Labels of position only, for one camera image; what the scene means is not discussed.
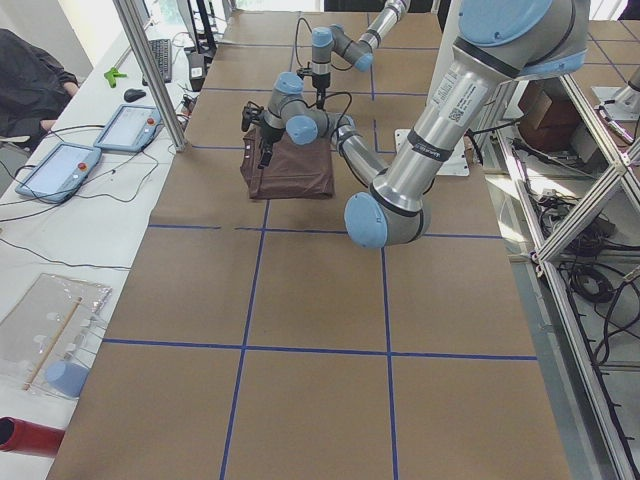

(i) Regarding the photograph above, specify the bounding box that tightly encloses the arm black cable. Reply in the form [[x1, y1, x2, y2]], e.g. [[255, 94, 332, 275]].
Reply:
[[292, 16, 316, 71], [304, 91, 357, 146]]

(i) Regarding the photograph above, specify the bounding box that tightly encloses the far blue teach pendant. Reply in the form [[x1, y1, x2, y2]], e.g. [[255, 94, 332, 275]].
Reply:
[[94, 104, 161, 153]]

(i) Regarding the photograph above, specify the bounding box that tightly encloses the black computer mouse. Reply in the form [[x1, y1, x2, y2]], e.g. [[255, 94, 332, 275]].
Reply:
[[123, 88, 146, 103]]

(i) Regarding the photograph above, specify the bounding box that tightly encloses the red cylinder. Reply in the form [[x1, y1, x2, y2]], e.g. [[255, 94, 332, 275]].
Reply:
[[1, 417, 65, 458]]

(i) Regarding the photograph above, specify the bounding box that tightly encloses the near blue teach pendant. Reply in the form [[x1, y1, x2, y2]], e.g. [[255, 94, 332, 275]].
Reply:
[[15, 142, 102, 204]]

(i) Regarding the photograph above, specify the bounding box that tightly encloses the brown t-shirt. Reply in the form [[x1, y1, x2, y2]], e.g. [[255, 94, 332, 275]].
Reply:
[[240, 128, 335, 200]]

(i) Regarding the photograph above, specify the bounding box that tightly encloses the black keyboard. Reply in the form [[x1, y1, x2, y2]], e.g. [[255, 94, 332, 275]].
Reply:
[[148, 39, 173, 83]]

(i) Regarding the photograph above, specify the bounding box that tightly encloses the clear plastic bag with stick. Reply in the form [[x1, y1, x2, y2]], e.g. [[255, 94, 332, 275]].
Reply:
[[1, 274, 112, 398]]

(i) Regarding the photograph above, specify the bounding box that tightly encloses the blue teach pendant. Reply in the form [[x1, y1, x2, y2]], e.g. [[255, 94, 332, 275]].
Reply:
[[94, 104, 161, 153], [15, 142, 102, 204]]

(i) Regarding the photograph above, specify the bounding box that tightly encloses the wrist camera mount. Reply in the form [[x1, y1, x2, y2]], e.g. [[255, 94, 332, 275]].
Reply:
[[296, 66, 314, 79], [241, 101, 264, 132]]

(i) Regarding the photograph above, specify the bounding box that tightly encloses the aluminium side frame rail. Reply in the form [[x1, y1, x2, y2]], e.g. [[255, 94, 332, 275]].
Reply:
[[492, 75, 639, 479]]

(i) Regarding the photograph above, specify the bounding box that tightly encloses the white pedestal column base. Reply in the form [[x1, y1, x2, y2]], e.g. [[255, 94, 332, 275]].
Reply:
[[394, 127, 471, 177]]

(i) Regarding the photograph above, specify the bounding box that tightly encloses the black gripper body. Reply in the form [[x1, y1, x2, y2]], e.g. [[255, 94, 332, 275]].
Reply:
[[312, 73, 331, 91], [260, 122, 282, 146]]

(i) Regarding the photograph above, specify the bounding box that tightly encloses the black power adapter box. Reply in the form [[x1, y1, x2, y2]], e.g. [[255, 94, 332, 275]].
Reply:
[[187, 52, 207, 92]]

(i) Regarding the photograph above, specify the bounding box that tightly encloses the cardboard box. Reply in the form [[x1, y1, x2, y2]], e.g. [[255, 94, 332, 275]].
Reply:
[[518, 78, 581, 152]]

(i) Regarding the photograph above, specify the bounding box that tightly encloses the aluminium frame post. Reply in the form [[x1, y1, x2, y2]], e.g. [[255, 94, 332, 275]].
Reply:
[[113, 0, 187, 152]]

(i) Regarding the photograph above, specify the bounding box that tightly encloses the seated person in black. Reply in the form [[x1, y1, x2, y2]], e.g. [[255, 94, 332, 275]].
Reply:
[[1, 29, 79, 150]]

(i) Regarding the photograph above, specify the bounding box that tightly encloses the green plastic clip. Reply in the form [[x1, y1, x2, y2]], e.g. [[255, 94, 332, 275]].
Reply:
[[103, 67, 128, 88]]

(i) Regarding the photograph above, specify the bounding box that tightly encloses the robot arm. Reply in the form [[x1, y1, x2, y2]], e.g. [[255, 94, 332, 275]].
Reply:
[[242, 1, 590, 249], [297, 0, 411, 109]]

